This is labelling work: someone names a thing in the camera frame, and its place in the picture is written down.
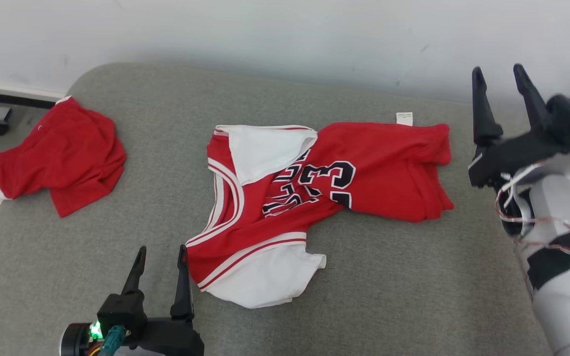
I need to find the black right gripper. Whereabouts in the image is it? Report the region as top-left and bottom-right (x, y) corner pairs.
(468, 63), (570, 189)

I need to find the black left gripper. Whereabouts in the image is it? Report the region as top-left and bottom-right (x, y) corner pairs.
(121, 244), (205, 356)

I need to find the red basketball jersey white trim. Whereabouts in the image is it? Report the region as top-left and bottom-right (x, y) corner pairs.
(185, 112), (455, 309)

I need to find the red shorts white hem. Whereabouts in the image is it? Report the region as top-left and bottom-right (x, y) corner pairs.
(0, 95), (127, 219)

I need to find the thin red white wire bundle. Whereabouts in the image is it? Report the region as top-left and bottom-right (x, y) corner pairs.
(494, 161), (570, 257)

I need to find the left camera cable teal plug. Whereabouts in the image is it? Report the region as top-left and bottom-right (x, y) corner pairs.
(99, 325), (127, 356)

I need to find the white black wall baseboard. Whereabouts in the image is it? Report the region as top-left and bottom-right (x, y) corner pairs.
(0, 81), (68, 110)

